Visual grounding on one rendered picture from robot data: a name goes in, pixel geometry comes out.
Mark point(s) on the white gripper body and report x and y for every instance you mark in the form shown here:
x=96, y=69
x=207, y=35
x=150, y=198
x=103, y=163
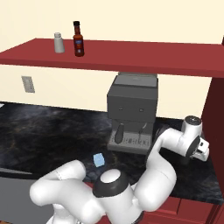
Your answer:
x=204, y=151

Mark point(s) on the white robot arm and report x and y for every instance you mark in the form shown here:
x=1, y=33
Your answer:
x=157, y=178

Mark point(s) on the red cabinet side panel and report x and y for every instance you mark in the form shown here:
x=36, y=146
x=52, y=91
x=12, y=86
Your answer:
x=214, y=131

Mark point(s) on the red cabinet shelf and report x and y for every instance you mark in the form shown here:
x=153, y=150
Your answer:
x=140, y=57

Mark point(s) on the red drawer front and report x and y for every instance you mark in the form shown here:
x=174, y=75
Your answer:
x=167, y=208
x=197, y=213

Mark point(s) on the grey coffee machine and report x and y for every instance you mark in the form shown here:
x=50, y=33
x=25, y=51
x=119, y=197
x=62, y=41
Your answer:
x=132, y=108

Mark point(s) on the light blue cube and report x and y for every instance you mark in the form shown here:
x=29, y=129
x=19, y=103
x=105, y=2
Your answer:
x=99, y=160

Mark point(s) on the dark red sauce bottle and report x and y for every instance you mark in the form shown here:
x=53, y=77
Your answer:
x=78, y=40

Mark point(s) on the grey shaker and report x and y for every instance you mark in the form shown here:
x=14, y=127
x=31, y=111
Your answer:
x=59, y=43

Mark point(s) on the grey appliance front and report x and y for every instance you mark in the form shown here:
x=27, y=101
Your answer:
x=14, y=198

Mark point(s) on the grey wall outlet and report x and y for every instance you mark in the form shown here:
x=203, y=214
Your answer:
x=28, y=84

